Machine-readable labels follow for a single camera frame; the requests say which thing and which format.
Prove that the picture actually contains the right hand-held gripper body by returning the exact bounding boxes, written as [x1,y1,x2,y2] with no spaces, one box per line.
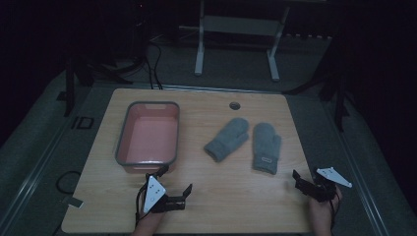
[294,166,354,203]

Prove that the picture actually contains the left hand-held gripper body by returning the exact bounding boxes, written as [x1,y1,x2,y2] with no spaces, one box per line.
[143,174,187,214]

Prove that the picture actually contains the pink basin with grey rim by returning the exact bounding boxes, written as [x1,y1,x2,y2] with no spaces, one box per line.
[115,100,181,174]

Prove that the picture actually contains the grey mitten with label patch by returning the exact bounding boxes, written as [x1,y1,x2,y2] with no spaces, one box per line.
[252,122,282,176]

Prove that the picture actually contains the grey knit mitten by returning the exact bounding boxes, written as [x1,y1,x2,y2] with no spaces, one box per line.
[204,117,251,163]

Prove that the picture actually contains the person's right hand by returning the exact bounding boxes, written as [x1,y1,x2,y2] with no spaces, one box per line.
[307,187,344,228]

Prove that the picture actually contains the person's left hand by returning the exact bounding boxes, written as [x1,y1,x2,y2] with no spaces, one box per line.
[135,202,165,229]

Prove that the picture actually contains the grey tape piece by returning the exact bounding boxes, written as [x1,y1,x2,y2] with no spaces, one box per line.
[66,196,85,209]

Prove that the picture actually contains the black tripod stand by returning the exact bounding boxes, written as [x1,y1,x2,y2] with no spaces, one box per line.
[282,35,351,133]
[56,53,134,118]

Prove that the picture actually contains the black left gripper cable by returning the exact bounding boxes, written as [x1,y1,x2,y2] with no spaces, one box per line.
[135,182,149,228]

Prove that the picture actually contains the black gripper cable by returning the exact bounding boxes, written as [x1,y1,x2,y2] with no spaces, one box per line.
[135,182,149,228]
[328,192,341,229]

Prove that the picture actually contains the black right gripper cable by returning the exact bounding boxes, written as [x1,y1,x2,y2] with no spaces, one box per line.
[328,192,341,229]

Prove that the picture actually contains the black looped cable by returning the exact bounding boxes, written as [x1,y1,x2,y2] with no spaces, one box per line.
[55,169,83,196]

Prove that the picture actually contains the black floor cables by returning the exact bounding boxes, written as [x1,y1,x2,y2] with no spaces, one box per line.
[144,40,164,90]

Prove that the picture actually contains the white metal stand frame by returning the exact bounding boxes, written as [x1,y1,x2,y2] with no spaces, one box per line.
[178,0,291,83]

